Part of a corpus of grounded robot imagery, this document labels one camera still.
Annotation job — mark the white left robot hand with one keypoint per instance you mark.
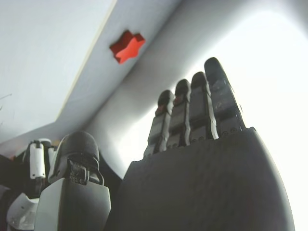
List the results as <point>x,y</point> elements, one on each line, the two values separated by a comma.
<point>204,180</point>

